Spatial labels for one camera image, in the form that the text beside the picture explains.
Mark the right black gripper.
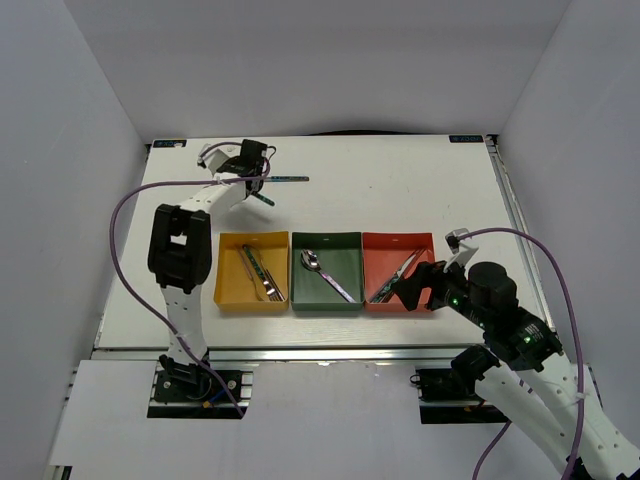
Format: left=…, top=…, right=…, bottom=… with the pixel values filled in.
left=389, top=252, right=490, bottom=329

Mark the dark handled knife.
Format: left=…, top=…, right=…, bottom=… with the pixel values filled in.
left=368, top=248, right=426, bottom=303

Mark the teal handled knife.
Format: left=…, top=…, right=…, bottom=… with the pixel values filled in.
left=368, top=273, right=401, bottom=303

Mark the teal handled spoon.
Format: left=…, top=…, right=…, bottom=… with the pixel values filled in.
left=252, top=193, right=276, bottom=207

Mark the pink handled knife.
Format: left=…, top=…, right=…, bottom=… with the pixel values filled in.
left=392, top=249, right=424, bottom=280

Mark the pink handled spoon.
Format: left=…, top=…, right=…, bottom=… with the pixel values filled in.
left=300, top=249, right=356, bottom=303

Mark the dark handled fork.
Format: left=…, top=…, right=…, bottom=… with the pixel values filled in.
left=258, top=252, right=285, bottom=302

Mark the teal handled fork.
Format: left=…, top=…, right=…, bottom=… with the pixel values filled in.
left=242, top=244, right=272, bottom=301

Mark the pink handled fork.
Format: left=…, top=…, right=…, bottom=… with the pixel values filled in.
left=237, top=244, right=270, bottom=301

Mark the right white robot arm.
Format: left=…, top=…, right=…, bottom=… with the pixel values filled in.
left=393, top=262, right=639, bottom=479

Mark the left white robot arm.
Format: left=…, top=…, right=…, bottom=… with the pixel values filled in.
left=148, top=139, right=268, bottom=399

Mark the red plastic bin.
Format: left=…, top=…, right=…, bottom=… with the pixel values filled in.
left=362, top=232, right=435, bottom=315

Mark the green plastic bin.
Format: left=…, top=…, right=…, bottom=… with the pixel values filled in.
left=290, top=232, right=364, bottom=312

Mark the yellow plastic bin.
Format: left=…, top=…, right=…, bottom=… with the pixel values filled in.
left=214, top=231, right=290, bottom=314

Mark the dark handled spoon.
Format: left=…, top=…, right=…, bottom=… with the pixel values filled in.
left=264, top=176, right=310, bottom=183

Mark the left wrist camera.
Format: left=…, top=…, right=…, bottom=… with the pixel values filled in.
left=197, top=141, right=241, bottom=176

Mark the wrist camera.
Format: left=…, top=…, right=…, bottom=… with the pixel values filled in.
left=444, top=228, right=478, bottom=272
left=197, top=141, right=241, bottom=176

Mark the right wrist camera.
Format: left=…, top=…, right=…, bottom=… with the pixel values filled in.
left=444, top=228, right=478, bottom=272

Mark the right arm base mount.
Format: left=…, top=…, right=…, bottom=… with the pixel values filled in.
left=409, top=345, right=507, bottom=425

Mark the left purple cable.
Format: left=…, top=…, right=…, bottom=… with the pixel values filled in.
left=109, top=142, right=274, bottom=420

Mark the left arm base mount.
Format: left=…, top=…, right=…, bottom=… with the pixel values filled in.
left=147, top=355, right=251, bottom=420

